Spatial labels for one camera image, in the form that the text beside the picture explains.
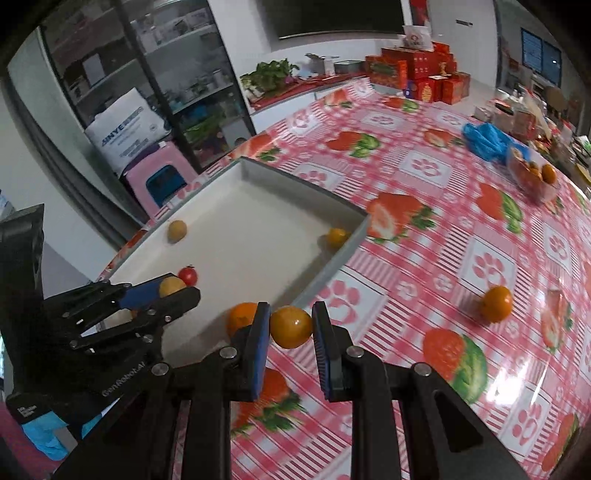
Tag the blue plastic bag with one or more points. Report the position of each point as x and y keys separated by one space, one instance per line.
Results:
x=485 y=141

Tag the stack of red gift boxes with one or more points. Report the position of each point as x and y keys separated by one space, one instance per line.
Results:
x=415 y=69

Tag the pink plastic stool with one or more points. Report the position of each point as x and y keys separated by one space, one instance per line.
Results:
x=171 y=159

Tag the glass bowl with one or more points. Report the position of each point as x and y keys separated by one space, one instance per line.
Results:
x=531 y=182

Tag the small orange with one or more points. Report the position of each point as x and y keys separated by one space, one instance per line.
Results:
x=497 y=303
x=240 y=316
x=549 y=174

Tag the glass door cabinet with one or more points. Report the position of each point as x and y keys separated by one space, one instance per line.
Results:
x=184 y=60

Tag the white shallow box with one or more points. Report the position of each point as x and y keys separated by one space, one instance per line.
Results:
x=244 y=240

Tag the green leafy vegetables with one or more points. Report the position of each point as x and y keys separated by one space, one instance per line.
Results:
x=270 y=74

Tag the person's left hand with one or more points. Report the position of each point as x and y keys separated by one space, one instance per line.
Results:
x=44 y=436

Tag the white printed package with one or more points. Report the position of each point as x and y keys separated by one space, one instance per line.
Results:
x=124 y=129

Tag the small white carton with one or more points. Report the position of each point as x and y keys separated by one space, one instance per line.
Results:
x=323 y=62

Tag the dark window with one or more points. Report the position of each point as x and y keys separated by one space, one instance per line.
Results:
x=540 y=53

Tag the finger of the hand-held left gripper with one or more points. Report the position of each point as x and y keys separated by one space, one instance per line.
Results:
x=180 y=302
x=143 y=293

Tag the brown longan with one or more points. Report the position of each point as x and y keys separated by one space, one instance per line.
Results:
x=171 y=287
x=177 y=230

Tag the black television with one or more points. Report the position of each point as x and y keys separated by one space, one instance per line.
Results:
x=332 y=16

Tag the red cherry tomato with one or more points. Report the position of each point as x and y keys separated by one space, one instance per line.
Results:
x=188 y=275

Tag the white paper bag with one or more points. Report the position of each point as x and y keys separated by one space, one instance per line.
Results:
x=417 y=38

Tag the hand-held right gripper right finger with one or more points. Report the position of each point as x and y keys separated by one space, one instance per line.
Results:
x=321 y=350

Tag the yellow cherry tomato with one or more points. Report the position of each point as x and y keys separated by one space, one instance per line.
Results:
x=291 y=327
x=336 y=236

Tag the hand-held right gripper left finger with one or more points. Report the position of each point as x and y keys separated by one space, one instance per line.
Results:
x=262 y=341

